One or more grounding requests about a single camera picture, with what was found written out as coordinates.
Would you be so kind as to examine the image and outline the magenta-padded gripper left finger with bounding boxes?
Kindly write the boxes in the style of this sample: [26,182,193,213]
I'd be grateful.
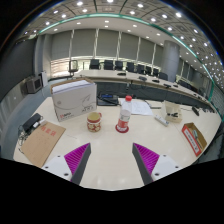
[40,142,92,186]

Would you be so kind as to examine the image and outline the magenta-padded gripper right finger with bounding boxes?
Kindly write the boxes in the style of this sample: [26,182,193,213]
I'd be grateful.
[131,142,183,186]

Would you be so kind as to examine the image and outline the clear red-capped drink bottle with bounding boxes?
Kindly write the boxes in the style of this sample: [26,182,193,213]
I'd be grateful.
[116,95,134,133]

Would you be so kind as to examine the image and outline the red floral ceramic mug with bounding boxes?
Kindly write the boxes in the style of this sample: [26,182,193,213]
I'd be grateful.
[86,111,103,133]

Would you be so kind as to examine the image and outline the white power strip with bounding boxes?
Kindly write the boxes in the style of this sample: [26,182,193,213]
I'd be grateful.
[154,114,170,128]

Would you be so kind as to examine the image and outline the flat round red coaster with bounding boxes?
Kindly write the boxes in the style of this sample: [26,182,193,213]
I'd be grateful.
[114,123,130,134]

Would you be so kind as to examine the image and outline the white printed paper sheet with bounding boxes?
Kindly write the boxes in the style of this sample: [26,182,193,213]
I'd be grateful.
[128,99,155,117]

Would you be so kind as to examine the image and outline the small open white box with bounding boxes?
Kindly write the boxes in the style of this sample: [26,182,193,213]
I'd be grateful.
[161,100,184,124]

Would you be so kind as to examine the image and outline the black power adapter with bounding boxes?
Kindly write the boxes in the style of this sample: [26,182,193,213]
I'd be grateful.
[21,112,44,132]

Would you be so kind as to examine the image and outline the white copy paper carton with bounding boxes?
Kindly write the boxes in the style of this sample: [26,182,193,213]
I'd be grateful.
[50,77,98,123]

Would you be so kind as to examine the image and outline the black desk console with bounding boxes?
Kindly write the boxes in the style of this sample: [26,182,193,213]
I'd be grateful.
[96,93,120,107]

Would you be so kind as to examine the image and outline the grey box monitor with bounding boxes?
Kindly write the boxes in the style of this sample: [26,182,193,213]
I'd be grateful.
[25,75,44,95]

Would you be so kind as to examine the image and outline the round ceiling lights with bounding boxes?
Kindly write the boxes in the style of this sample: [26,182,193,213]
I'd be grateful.
[23,0,224,78]

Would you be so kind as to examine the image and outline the tangled black cable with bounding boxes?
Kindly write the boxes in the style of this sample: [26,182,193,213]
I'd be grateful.
[16,124,29,154]

